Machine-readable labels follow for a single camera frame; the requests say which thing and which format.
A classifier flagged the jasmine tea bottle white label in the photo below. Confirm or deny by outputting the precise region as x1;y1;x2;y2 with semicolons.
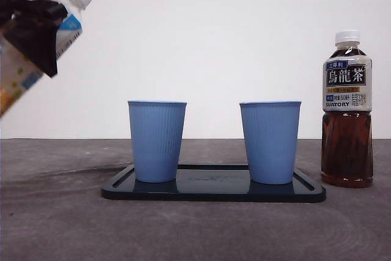
0;0;93;120

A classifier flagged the blue ribbed plastic cup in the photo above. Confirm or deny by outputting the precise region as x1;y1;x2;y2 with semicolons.
127;100;188;183
239;100;302;185

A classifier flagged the dark blue rectangular tray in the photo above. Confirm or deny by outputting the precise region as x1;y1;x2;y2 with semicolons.
101;164;327;203

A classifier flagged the dark oolong tea bottle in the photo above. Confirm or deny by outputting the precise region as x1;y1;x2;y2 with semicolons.
320;30;374;189

